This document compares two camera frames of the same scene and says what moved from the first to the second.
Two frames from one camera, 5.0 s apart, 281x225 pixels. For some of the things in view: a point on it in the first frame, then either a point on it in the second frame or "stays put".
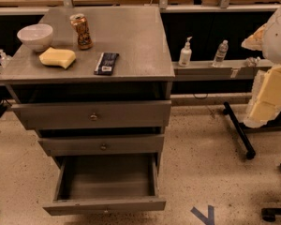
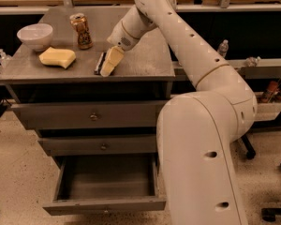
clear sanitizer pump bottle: [4, 58] stays put
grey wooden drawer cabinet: [96, 82] stays put
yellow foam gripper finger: [269, 95] → [121, 40]
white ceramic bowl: [37, 37] stays put
